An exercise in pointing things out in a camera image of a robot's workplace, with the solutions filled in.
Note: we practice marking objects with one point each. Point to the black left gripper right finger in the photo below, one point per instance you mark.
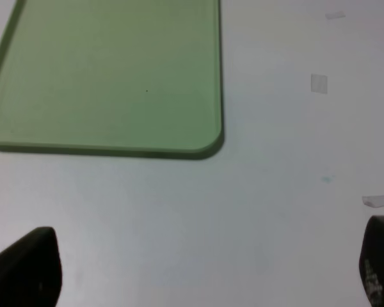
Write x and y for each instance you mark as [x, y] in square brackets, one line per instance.
[371, 262]

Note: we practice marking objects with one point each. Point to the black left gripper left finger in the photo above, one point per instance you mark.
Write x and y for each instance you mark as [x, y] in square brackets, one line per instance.
[31, 271]

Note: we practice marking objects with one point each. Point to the light green plastic tray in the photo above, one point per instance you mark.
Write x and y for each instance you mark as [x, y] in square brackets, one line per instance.
[132, 78]

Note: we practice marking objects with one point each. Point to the clear tape piece front left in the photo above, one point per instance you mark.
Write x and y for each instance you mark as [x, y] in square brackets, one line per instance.
[373, 201]

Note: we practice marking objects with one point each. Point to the clear tape piece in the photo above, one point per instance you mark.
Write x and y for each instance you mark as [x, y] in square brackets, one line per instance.
[335, 15]
[373, 201]
[319, 84]

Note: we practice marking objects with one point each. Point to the clear tape piece back left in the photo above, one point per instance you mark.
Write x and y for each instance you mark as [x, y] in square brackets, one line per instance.
[335, 15]

